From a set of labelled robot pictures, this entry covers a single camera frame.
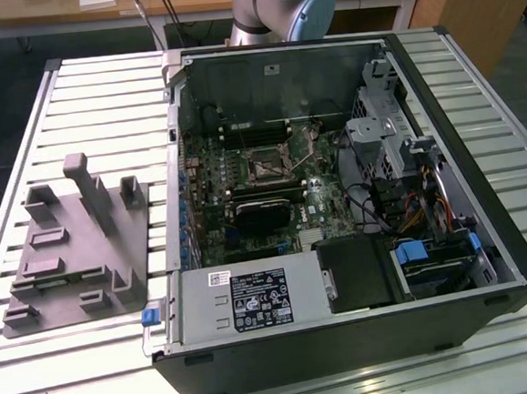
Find black RAM slot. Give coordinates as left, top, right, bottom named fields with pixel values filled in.
left=229, top=181, right=303, bottom=198
left=223, top=128, right=289, bottom=149
left=228, top=190, right=304, bottom=207

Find CPU socket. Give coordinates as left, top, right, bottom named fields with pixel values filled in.
left=239, top=145, right=293, bottom=187

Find black graphics card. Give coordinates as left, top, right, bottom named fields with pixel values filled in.
left=233, top=197, right=295, bottom=237

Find green motherboard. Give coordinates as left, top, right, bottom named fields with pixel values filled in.
left=178, top=116, right=357, bottom=270

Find metal socket cover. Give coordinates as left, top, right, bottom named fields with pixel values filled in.
left=286, top=120, right=323, bottom=157

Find silver chipset heat sink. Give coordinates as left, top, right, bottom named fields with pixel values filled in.
left=298, top=227, right=326, bottom=251

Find RAM stick with white label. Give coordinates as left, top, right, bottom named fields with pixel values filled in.
left=219, top=116, right=288, bottom=136

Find small white barcode sticker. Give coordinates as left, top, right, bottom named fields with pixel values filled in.
left=207, top=268, right=232, bottom=288

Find black rating label sticker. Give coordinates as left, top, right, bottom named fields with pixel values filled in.
left=228, top=267, right=296, bottom=333

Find black disk bay cover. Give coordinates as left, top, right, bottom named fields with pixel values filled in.
left=313, top=231, right=408, bottom=316

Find grey power supply unit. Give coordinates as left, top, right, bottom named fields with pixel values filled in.
left=171, top=248, right=336, bottom=347

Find silver metal drive cage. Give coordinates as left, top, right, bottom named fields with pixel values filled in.
left=339, top=54, right=428, bottom=185

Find hard disk in blue carrier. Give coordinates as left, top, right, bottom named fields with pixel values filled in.
left=391, top=231, right=488, bottom=301

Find black open PC case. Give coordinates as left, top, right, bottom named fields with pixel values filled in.
left=126, top=19, right=527, bottom=394

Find grey parts rack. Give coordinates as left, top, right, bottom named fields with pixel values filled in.
left=0, top=147, right=161, bottom=340

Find wooden desk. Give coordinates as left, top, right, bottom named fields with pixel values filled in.
left=0, top=0, right=429, bottom=64

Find brown wooden cabinet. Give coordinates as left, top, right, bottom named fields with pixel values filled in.
left=410, top=0, right=527, bottom=84

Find thin wire locking lever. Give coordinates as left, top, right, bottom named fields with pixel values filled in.
left=289, top=148, right=316, bottom=172

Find black wire bundle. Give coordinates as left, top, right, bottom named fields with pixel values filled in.
left=343, top=179, right=396, bottom=237

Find red yellow orange wires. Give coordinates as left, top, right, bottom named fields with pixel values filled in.
left=396, top=163, right=455, bottom=234

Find thin hanging black cables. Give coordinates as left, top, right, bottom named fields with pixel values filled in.
left=136, top=0, right=217, bottom=53

